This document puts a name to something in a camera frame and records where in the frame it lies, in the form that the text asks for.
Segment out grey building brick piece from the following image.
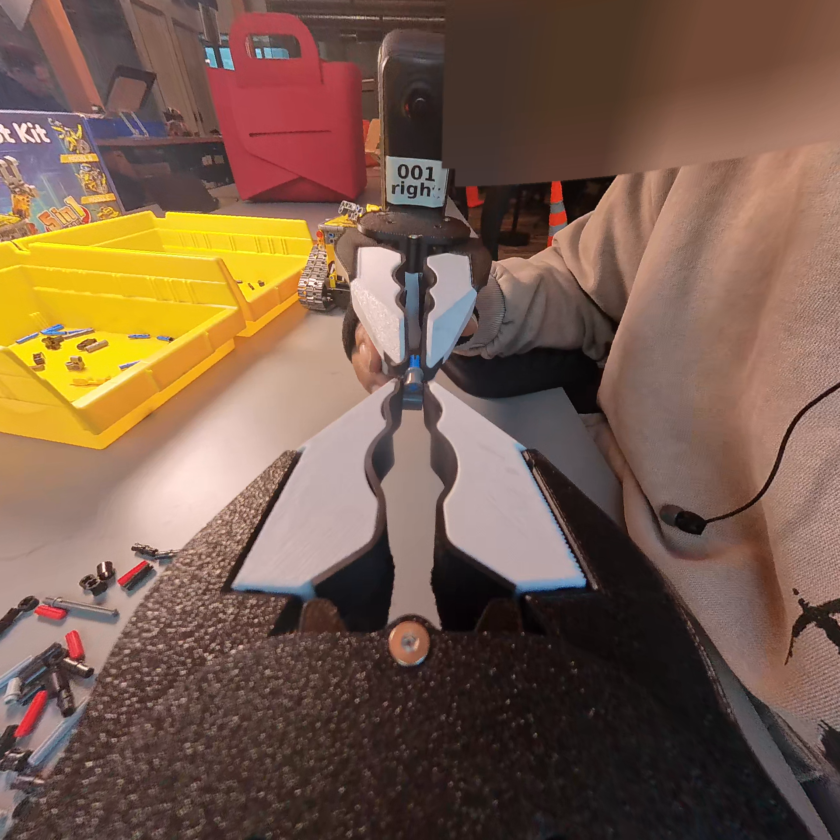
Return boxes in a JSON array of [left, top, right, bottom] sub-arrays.
[[398, 355, 427, 410]]

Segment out red felt bag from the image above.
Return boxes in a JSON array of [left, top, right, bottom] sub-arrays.
[[206, 14, 368, 202]]

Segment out person's beige sweatshirt torso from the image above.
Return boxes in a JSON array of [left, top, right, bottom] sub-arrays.
[[598, 145, 840, 762]]

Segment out yellow tracked toy robot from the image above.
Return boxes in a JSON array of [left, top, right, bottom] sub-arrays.
[[298, 201, 382, 313]]

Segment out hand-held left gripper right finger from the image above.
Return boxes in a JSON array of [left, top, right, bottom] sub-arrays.
[[427, 384, 588, 594]]

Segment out grey desk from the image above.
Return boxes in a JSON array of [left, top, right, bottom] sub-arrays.
[[0, 184, 840, 840]]

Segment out robot kit box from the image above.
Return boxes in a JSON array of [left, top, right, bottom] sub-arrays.
[[0, 109, 126, 244]]

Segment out person's right forearm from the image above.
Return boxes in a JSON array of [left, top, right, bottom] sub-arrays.
[[453, 171, 683, 362]]

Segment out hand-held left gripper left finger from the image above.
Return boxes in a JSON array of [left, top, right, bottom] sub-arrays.
[[234, 384, 399, 598]]

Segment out yellow plastic bin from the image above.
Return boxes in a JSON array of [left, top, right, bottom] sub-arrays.
[[0, 263, 244, 450], [27, 210, 316, 340]]

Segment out person's right hand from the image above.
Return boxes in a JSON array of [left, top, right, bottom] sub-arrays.
[[344, 322, 395, 395]]

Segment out small pieces inside bin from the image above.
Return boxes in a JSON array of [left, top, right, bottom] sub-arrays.
[[14, 325, 172, 388]]

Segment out scattered small building pieces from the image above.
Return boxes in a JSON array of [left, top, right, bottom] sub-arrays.
[[0, 541, 178, 788]]

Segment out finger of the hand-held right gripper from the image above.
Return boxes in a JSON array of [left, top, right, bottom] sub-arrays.
[[355, 250, 418, 375], [423, 260, 476, 382]]

